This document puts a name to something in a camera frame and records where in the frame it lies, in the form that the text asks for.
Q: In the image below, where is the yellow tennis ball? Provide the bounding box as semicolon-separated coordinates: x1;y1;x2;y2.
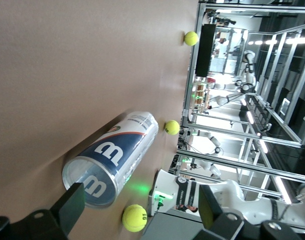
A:
163;119;181;136
121;204;148;233
183;30;200;47

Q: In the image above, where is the black flat panel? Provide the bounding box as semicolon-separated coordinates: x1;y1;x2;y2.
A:
195;23;218;78

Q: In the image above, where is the aluminium profile frame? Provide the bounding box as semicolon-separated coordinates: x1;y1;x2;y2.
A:
176;0;305;201

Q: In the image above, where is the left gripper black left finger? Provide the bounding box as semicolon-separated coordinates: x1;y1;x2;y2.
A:
0;182;86;240

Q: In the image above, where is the distant orange boxes stack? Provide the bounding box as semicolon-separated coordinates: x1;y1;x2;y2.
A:
196;83;210;108

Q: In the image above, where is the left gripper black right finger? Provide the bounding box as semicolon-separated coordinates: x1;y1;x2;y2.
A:
192;184;303;240

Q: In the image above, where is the ceiling light strip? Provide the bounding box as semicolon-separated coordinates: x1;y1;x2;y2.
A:
257;138;269;154
274;174;291;202

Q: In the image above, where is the brown table mat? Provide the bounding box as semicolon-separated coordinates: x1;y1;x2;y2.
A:
0;0;201;240

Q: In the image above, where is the clear tennis ball can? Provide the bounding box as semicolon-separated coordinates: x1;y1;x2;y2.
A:
61;111;160;210

